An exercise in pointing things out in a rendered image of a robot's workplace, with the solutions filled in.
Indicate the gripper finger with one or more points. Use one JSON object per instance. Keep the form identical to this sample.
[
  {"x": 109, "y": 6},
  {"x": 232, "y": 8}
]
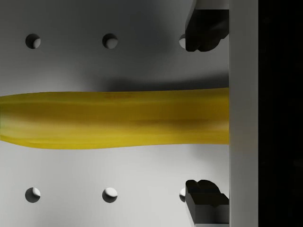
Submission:
[
  {"x": 203, "y": 196},
  {"x": 206, "y": 28}
]

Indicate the banana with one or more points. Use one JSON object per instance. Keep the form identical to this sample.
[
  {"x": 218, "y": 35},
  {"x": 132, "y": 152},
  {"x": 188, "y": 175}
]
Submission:
[{"x": 113, "y": 119}]

